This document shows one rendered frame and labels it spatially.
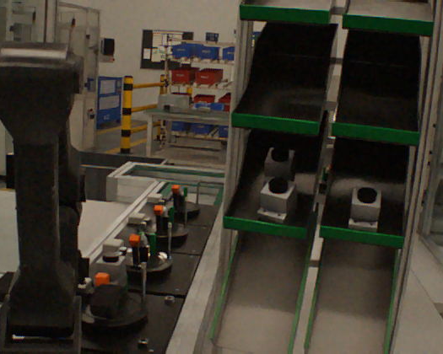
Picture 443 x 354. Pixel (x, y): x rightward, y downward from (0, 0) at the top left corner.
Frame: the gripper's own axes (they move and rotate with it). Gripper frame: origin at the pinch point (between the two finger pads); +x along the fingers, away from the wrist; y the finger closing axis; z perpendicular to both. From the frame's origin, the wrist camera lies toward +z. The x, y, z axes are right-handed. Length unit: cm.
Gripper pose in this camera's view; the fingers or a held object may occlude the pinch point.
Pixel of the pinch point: (59, 325)
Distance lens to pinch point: 81.6
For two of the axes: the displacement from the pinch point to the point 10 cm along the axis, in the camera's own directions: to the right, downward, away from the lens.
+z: 0.7, -2.1, 9.7
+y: -9.9, -0.9, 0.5
